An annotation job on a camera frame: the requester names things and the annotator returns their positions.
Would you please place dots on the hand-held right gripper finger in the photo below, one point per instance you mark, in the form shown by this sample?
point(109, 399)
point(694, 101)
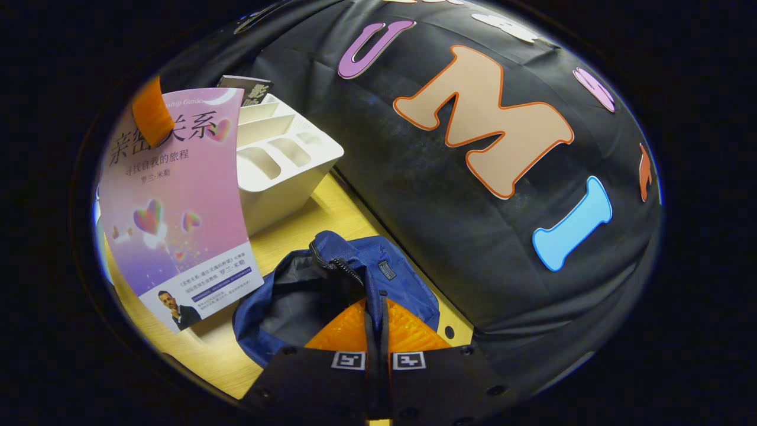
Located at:
point(385, 337)
point(371, 337)

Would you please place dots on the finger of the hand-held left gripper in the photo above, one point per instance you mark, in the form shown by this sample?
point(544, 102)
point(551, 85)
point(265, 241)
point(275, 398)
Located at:
point(152, 112)

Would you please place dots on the blue schoolbag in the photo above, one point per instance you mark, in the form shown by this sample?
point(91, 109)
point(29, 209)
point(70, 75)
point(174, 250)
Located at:
point(390, 284)

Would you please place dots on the dark cover book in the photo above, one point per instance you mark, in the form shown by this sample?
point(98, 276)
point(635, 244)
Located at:
point(245, 90)

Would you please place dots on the pink cover book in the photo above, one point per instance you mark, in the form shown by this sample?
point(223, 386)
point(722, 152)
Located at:
point(177, 207)

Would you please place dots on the white plastic bookshelf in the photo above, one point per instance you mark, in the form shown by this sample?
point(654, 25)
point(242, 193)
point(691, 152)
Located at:
point(284, 177)

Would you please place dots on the black round desk grommet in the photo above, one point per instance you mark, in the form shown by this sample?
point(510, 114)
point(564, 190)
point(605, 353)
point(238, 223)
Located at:
point(449, 332)

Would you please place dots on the black backdrop cloth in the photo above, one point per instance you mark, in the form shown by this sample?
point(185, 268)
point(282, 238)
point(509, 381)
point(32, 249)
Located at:
point(414, 236)

